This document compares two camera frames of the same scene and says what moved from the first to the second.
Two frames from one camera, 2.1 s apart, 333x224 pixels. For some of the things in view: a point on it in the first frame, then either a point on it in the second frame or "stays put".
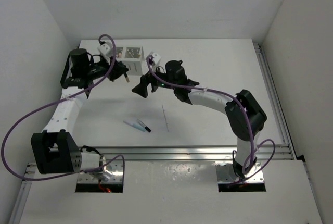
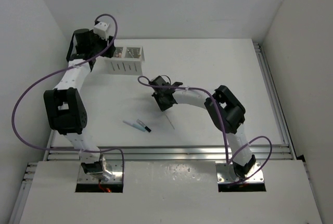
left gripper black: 117,69 → 94,37
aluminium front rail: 192,153 stays put
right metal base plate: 226,173 stays put
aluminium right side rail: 274,98 stays put
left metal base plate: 117,176 stays put
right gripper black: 142,87 → 163,107
